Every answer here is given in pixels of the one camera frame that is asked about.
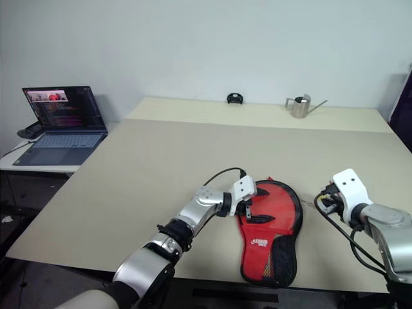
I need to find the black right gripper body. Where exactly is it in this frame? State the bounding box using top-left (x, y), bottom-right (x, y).
top-left (316, 183), bottom-right (344, 215)

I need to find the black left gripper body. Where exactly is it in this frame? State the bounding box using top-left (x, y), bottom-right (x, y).
top-left (236, 199), bottom-right (256, 223)

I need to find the red black mesh paddle case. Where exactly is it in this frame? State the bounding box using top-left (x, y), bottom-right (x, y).
top-left (236, 176), bottom-right (305, 287)

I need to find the steel watering can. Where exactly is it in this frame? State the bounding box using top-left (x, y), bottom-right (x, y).
top-left (284, 93), bottom-right (329, 120)

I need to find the small black clip object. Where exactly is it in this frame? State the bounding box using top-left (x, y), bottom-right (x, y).
top-left (226, 92), bottom-right (245, 106)

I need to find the dark office chair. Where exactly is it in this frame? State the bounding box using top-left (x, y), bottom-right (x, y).
top-left (387, 71), bottom-right (412, 136)

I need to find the beige rounded shape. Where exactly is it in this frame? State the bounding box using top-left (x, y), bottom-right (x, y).
top-left (59, 288), bottom-right (122, 309)

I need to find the dark blue laptop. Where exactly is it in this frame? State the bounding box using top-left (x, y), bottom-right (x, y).
top-left (12, 85), bottom-right (109, 167)

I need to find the white side table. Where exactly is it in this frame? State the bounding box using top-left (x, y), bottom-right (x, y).
top-left (0, 121), bottom-right (120, 213)

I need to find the black handheld controller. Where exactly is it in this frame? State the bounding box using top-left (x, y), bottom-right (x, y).
top-left (16, 123), bottom-right (43, 140)

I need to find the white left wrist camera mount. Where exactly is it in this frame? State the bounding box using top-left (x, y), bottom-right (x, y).
top-left (229, 174), bottom-right (258, 218)

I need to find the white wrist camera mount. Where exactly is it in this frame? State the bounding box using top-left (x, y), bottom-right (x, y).
top-left (332, 167), bottom-right (375, 225)
top-left (229, 174), bottom-right (258, 218)

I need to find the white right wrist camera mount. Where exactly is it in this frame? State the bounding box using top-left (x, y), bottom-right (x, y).
top-left (332, 167), bottom-right (375, 225)

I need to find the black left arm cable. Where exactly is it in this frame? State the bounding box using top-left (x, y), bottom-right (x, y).
top-left (201, 167), bottom-right (248, 187)

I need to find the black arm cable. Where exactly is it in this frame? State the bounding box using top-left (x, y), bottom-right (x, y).
top-left (314, 191), bottom-right (392, 281)
top-left (201, 167), bottom-right (248, 187)

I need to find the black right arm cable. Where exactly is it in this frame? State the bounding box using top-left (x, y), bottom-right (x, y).
top-left (314, 191), bottom-right (392, 281)

